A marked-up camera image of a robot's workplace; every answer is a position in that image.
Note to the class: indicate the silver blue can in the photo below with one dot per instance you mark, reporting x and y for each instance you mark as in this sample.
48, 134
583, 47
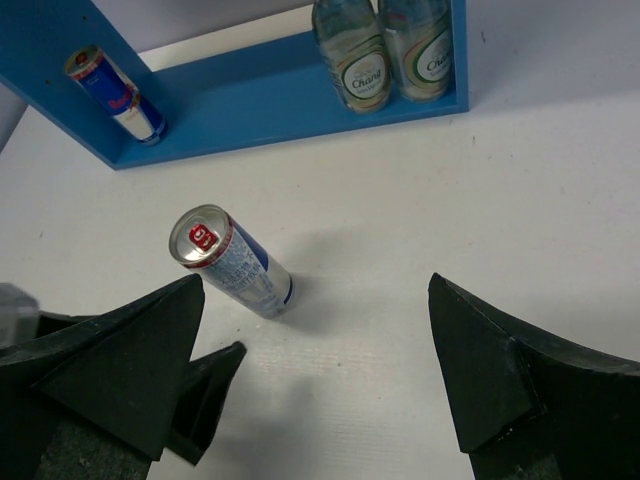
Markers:
105, 83
210, 242

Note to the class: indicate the clear soda water bottle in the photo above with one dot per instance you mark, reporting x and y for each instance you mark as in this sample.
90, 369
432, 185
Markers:
349, 39
419, 39

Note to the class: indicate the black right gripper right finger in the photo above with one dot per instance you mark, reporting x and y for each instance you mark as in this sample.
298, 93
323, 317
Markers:
528, 404

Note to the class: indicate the clear soda water bottle right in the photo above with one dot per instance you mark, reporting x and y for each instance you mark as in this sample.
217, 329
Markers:
419, 39

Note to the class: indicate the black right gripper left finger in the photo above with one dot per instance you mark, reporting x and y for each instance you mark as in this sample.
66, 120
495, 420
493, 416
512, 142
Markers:
95, 398

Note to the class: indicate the clear soda water bottle left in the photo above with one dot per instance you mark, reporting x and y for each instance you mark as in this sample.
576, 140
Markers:
349, 39

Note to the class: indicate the blue and yellow shelf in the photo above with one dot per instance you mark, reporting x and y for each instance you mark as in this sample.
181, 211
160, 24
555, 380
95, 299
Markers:
262, 94

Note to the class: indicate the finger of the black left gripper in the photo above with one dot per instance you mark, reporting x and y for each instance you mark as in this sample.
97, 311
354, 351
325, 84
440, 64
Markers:
201, 401

